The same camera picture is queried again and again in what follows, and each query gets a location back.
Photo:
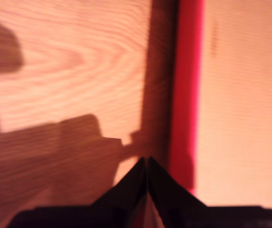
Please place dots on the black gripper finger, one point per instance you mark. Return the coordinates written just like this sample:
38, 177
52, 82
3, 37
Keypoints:
129, 190
164, 190

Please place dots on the red Nike shoebox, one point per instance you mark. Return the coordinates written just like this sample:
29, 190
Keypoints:
188, 71

